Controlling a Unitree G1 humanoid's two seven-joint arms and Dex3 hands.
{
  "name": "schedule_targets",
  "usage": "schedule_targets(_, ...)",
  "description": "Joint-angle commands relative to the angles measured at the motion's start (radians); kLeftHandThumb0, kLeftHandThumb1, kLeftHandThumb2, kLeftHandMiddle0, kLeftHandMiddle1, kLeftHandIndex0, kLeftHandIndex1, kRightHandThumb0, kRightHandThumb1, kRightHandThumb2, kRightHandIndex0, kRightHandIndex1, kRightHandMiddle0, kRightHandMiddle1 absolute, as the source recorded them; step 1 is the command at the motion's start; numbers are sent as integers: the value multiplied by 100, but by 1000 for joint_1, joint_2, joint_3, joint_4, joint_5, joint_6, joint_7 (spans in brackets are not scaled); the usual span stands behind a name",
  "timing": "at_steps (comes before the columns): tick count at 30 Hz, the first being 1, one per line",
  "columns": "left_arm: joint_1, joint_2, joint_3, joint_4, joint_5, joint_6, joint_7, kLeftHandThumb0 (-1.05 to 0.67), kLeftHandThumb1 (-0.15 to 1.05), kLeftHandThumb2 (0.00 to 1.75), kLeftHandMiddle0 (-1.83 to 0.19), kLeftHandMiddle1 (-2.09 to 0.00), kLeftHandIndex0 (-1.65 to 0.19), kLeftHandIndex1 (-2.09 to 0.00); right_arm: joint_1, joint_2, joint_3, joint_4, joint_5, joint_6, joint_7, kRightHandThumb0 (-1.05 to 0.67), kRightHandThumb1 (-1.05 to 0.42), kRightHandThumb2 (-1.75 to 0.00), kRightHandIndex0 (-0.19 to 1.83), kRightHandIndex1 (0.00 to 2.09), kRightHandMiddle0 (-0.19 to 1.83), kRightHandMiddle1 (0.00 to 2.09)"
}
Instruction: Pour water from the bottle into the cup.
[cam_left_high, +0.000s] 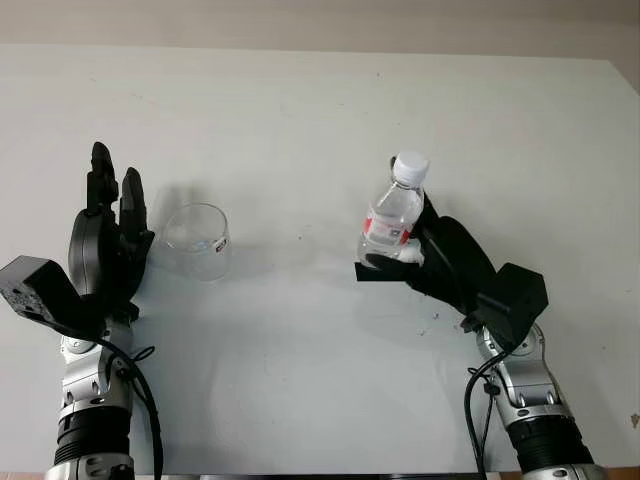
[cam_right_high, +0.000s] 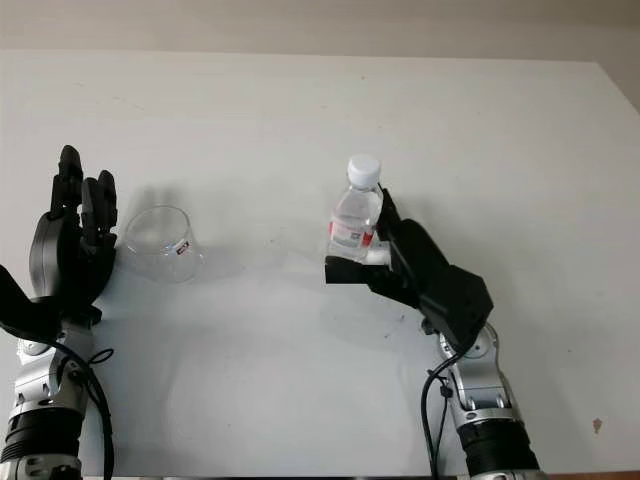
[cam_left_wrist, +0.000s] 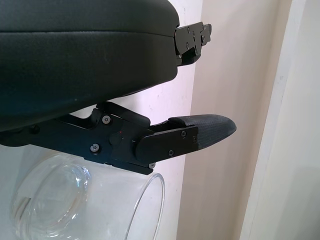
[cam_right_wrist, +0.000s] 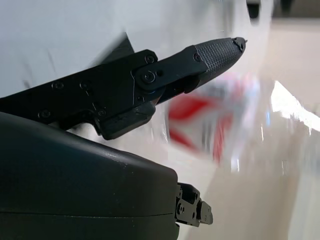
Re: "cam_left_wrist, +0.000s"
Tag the clear glass cup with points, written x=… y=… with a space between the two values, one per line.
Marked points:
x=87 y=200

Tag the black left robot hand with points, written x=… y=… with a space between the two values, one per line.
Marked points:
x=75 y=62

